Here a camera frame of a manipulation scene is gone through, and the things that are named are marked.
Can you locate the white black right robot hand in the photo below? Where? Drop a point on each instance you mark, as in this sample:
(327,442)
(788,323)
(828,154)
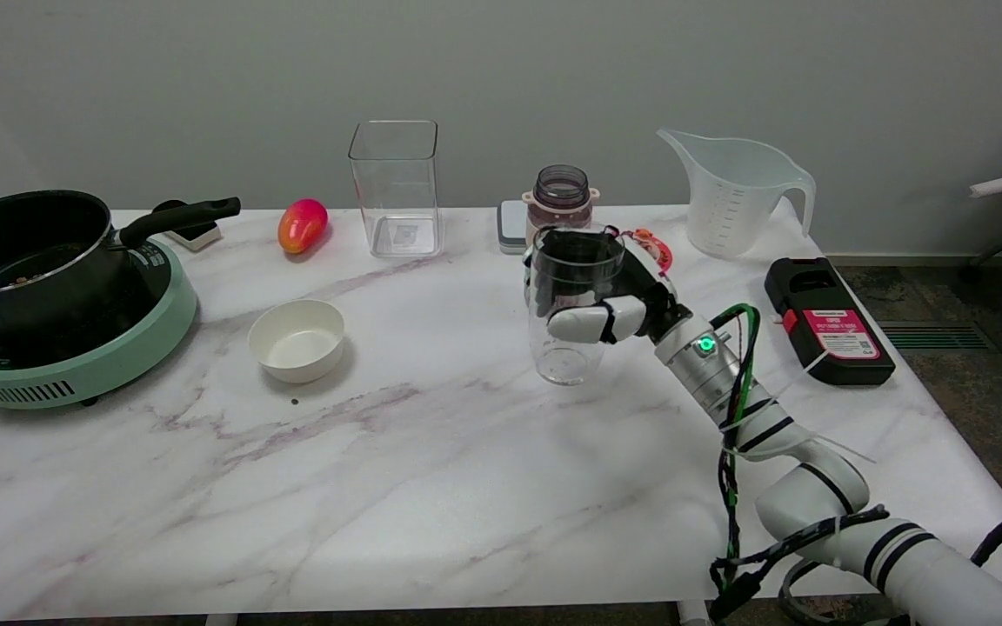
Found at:
(653,296)

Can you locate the small clear measuring cup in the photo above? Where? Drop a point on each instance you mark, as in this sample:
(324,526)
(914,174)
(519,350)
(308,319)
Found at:
(566,361)

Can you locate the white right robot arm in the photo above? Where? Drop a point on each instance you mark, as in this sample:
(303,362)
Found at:
(814,487)

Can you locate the large translucent measuring jug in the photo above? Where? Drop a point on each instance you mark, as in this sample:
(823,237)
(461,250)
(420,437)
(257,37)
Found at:
(731,209)

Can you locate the red coaster with figurines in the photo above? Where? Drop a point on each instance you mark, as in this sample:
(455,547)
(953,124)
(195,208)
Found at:
(657,250)

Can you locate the clear bottle with pink candy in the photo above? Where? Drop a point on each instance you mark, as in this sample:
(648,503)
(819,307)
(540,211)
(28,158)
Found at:
(560,196)

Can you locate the small grey kitchen scale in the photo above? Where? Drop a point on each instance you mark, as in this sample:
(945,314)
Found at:
(511,228)

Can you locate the black device with red label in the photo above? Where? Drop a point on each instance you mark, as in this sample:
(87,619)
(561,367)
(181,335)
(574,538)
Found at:
(840,339)

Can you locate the clear square plastic container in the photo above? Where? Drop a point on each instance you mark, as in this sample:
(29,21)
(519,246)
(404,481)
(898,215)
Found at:
(397,200)

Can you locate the floor vent grille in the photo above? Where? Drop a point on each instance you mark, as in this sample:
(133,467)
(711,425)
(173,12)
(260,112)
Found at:
(936,336)

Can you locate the white table leg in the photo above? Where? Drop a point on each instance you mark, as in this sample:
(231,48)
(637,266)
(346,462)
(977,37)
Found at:
(221,620)
(691,614)

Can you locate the red orange mango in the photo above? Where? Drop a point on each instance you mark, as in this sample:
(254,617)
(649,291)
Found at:
(302,226)

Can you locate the white round bowl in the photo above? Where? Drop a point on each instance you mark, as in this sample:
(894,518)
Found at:
(297,343)

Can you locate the white black small gadget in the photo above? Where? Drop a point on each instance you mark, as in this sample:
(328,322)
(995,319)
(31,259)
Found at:
(198,236)

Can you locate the mint green induction cooker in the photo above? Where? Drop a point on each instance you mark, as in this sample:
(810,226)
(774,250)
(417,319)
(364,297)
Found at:
(118,356)

